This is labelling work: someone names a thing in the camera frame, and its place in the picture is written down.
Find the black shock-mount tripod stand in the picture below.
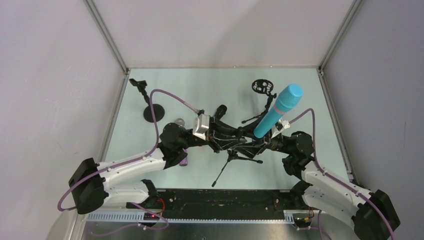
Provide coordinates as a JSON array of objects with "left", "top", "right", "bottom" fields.
[{"left": 241, "top": 78, "right": 278, "bottom": 125}]

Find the black microphone orange cap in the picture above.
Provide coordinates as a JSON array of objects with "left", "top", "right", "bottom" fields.
[{"left": 213, "top": 104, "right": 228, "bottom": 121}]

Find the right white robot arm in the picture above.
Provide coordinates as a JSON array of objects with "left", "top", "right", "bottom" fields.
[{"left": 260, "top": 132, "right": 400, "bottom": 240}]

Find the purple glitter microphone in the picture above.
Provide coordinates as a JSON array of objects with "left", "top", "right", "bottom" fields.
[{"left": 174, "top": 118, "right": 188, "bottom": 167}]

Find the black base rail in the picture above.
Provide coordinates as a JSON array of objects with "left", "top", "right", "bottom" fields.
[{"left": 140, "top": 189, "right": 308, "bottom": 220}]

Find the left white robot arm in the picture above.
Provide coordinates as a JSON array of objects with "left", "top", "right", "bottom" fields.
[{"left": 68, "top": 122, "right": 247, "bottom": 215}]

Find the teal blue microphone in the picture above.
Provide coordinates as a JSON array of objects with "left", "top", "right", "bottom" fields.
[{"left": 253, "top": 83, "right": 304, "bottom": 139}]

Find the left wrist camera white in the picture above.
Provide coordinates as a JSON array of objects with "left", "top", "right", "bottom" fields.
[{"left": 192, "top": 114, "right": 210, "bottom": 141}]

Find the black small tripod stand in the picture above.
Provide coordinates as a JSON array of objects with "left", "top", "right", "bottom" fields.
[{"left": 211, "top": 149, "right": 264, "bottom": 188}]

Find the black round-base mic stand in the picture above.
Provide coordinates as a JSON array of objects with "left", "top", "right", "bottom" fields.
[{"left": 129, "top": 78, "right": 165, "bottom": 123}]

